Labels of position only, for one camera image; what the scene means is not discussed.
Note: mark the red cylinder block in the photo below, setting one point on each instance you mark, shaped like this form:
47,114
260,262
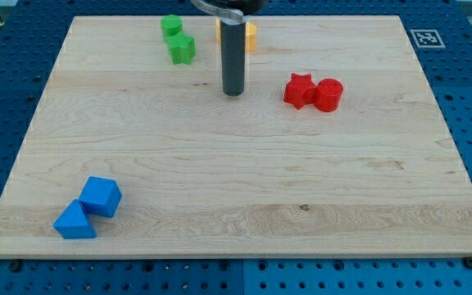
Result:
328,95

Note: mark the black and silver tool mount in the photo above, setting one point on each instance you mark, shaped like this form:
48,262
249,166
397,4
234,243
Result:
231,12

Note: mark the green star block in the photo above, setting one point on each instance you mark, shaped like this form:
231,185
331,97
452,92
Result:
181,48

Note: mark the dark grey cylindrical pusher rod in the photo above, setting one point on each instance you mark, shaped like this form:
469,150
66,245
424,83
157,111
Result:
232,46

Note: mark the red star block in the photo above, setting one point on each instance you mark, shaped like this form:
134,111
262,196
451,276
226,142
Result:
300,90

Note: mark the yellow block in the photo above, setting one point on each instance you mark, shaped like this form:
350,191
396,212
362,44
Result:
250,39

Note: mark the light wooden board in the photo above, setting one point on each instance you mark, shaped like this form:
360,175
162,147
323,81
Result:
203,175

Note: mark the green cylinder block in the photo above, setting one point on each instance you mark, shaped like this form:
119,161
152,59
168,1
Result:
170,25

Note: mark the white fiducial marker tag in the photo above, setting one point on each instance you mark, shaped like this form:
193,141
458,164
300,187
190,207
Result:
427,38

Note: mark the blue triangular prism block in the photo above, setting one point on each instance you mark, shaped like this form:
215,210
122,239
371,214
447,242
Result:
73,222

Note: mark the blue cube block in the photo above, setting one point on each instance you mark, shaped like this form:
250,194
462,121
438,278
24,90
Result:
100,196

